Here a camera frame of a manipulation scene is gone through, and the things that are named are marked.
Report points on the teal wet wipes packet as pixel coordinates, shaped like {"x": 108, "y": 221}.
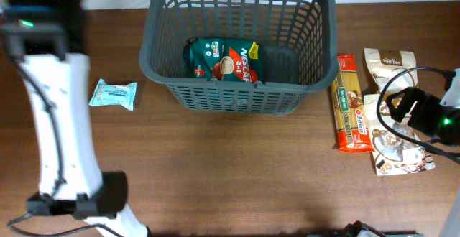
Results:
{"x": 109, "y": 95}

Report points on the green Nescafe coffee bag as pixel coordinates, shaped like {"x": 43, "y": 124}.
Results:
{"x": 225, "y": 59}

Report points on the grey plastic basket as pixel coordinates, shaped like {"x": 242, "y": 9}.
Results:
{"x": 299, "y": 40}

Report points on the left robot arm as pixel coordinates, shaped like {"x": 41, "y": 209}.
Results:
{"x": 43, "y": 40}

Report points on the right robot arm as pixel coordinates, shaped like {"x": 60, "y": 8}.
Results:
{"x": 432, "y": 116}

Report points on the San Remo spaghetti packet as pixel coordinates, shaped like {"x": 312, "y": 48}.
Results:
{"x": 348, "y": 105}

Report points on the Pantree white grain pouch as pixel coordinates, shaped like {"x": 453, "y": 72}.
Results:
{"x": 384, "y": 65}

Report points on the Pantree mushroom pouch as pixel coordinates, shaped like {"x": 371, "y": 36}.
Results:
{"x": 393, "y": 155}

